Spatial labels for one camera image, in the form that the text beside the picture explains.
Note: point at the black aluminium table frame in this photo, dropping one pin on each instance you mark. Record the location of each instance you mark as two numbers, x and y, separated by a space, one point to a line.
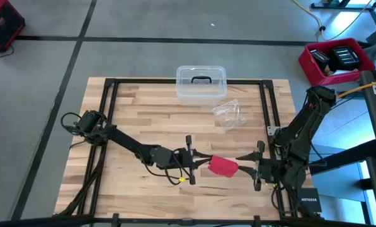
143 81

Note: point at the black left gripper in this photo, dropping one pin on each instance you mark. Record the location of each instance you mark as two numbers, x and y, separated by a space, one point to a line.
184 159

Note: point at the red crepe bandage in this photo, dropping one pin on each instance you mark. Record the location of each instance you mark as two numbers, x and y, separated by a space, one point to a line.
222 166

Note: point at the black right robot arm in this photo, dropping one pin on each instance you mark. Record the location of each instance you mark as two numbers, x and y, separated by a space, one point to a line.
304 132

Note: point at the red and black equipment case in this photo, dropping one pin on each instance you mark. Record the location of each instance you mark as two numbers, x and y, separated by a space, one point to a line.
2 25

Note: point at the clear plastic wrapper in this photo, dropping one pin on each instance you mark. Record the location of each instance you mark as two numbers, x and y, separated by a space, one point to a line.
230 115

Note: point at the red plastic crate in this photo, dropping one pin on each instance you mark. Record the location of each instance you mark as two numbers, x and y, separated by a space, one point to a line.
320 80

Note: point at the clear plastic storage box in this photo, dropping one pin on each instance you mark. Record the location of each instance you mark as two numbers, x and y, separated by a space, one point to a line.
201 100

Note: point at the black Netgear switch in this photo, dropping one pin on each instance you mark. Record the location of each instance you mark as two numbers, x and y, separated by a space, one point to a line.
308 200

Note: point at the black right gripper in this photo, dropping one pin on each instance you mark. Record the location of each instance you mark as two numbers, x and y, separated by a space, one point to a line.
269 171

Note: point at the black floor stand base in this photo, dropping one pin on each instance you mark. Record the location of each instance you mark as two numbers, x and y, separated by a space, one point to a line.
342 6

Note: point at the large black ribbed battery pack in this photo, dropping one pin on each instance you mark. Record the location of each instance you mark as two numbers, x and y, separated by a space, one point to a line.
345 56

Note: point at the small black battery pack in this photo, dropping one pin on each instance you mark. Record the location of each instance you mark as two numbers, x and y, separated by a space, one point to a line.
320 58

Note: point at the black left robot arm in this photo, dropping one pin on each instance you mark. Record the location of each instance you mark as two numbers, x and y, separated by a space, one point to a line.
124 140

